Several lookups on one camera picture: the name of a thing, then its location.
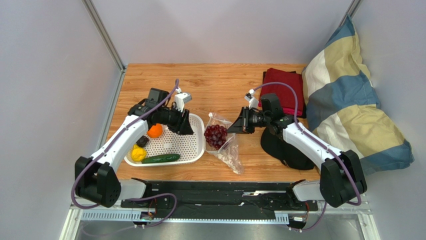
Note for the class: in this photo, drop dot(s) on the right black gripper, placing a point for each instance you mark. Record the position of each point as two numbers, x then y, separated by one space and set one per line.
247 119

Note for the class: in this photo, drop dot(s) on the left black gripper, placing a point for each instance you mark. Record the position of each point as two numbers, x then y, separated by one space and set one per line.
182 126

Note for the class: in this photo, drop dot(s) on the red grape bunch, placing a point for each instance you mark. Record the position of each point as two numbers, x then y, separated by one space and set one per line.
216 135

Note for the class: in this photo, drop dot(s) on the clear zip top bag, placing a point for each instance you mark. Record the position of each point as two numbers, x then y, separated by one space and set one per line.
229 152

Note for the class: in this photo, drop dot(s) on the orange fruit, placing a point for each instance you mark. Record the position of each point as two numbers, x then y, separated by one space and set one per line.
155 131

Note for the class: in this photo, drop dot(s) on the green cucumber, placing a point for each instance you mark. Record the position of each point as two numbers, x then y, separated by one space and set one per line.
163 158

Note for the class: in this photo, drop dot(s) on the yellow lemon toy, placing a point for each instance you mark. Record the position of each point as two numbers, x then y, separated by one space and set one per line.
138 154

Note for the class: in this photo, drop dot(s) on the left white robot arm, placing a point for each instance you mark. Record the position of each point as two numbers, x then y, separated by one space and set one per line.
95 176

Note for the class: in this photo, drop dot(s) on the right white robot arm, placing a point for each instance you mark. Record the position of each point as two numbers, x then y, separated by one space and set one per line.
342 180

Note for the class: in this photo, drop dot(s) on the white perforated plastic basket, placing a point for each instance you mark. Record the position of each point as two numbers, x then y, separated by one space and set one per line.
189 147

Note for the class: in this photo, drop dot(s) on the black baseball cap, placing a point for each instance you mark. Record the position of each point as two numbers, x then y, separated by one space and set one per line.
286 153

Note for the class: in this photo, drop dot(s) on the blue yellow checked pillow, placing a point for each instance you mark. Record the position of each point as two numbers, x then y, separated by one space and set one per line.
344 110

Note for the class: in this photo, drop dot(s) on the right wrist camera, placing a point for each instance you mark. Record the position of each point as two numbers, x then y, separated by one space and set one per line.
250 98

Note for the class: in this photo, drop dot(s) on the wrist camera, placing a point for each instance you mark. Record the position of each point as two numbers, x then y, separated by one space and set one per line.
180 99
250 98

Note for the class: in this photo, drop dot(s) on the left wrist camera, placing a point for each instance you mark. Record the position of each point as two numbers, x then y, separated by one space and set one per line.
180 99

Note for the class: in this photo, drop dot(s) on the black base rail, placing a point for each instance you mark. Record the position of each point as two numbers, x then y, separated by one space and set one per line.
215 200

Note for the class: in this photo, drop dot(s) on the aluminium frame post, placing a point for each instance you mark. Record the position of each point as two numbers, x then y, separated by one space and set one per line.
97 20

